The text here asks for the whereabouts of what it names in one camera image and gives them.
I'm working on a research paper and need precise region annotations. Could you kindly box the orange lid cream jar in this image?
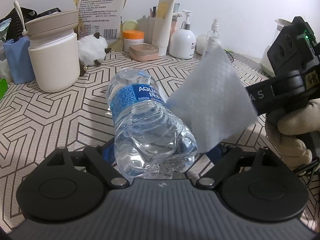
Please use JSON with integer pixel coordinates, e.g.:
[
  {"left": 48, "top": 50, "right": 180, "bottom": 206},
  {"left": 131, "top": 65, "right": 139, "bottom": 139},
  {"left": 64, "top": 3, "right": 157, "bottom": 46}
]
[{"left": 123, "top": 30, "right": 144, "bottom": 52}]

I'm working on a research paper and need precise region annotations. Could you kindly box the green rectangular box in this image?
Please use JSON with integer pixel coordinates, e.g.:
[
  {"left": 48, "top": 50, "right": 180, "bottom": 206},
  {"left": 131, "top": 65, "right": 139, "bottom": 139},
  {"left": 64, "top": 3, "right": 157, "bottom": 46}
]
[{"left": 0, "top": 79, "right": 8, "bottom": 100}]

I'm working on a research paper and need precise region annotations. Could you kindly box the green round lid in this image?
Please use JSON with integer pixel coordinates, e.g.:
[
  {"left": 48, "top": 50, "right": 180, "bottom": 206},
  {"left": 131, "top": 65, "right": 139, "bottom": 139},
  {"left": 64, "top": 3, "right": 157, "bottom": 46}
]
[{"left": 123, "top": 20, "right": 139, "bottom": 31}]

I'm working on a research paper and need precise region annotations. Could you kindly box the black bag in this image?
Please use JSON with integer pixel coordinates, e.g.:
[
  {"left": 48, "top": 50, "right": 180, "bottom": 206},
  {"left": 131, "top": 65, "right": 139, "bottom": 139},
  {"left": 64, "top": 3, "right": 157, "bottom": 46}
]
[{"left": 1, "top": 7, "right": 61, "bottom": 42}]

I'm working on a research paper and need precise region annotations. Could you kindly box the pink rectangular compact case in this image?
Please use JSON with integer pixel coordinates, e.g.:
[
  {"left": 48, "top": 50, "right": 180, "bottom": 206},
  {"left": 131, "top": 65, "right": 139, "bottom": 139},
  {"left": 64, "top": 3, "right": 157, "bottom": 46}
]
[{"left": 129, "top": 43, "right": 159, "bottom": 61}]

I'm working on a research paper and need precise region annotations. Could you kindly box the white jar with beige lid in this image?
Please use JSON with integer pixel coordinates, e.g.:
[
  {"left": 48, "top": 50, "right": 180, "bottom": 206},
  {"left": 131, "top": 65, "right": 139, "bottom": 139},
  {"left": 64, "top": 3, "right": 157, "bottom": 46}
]
[{"left": 25, "top": 10, "right": 80, "bottom": 93}]

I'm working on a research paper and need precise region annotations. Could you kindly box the white cosmetic tube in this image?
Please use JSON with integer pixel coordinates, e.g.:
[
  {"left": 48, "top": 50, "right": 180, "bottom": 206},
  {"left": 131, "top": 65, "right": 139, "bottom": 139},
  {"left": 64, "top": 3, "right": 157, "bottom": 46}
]
[{"left": 152, "top": 0, "right": 175, "bottom": 56}]

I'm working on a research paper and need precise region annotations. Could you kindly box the beige gloved right hand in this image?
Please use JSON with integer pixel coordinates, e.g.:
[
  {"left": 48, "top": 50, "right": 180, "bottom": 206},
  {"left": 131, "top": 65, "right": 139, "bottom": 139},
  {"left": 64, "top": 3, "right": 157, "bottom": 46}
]
[{"left": 265, "top": 99, "right": 319, "bottom": 170}]

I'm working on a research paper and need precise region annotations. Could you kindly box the clear spray bottle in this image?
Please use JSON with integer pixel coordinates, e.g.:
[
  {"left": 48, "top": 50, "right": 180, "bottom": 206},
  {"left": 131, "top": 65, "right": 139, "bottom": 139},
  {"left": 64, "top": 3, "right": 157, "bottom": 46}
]
[{"left": 202, "top": 18, "right": 220, "bottom": 58}]

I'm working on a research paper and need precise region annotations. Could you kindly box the white pump lotion bottle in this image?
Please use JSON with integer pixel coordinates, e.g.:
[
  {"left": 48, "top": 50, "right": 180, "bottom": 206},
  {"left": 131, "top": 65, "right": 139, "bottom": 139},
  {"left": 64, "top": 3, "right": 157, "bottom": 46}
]
[{"left": 169, "top": 10, "right": 196, "bottom": 60}]

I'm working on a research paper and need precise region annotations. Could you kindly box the glass electric kettle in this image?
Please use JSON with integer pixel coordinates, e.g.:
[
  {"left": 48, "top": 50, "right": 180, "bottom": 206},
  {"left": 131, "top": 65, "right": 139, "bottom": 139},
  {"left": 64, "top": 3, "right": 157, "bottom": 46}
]
[{"left": 260, "top": 18, "right": 293, "bottom": 77}]

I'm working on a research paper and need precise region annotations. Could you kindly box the beige printed food pouch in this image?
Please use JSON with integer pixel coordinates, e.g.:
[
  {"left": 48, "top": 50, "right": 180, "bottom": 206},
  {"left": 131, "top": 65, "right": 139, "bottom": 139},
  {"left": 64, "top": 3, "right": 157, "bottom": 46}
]
[{"left": 73, "top": 0, "right": 126, "bottom": 52}]

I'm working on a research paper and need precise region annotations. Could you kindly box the clear plastic water bottle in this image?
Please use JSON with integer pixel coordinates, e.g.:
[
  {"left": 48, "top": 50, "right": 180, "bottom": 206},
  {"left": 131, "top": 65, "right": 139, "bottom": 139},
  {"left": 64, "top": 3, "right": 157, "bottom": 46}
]
[{"left": 106, "top": 68, "right": 198, "bottom": 182}]

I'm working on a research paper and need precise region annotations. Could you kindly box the pink pen holder cup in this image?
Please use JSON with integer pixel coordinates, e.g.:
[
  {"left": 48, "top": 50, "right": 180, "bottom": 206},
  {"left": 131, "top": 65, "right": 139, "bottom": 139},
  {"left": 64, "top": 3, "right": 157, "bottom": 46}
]
[{"left": 148, "top": 3, "right": 183, "bottom": 43}]

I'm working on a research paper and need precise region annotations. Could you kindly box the white fluffy sheep toy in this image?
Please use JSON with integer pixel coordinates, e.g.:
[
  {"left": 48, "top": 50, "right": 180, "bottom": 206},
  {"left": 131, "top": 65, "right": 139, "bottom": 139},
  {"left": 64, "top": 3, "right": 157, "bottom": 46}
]
[{"left": 77, "top": 33, "right": 111, "bottom": 66}]

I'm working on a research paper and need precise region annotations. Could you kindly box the white paper towel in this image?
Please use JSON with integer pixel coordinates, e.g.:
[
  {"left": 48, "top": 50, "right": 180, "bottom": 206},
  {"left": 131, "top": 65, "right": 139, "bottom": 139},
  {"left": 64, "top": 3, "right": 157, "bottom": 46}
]
[{"left": 167, "top": 47, "right": 258, "bottom": 153}]

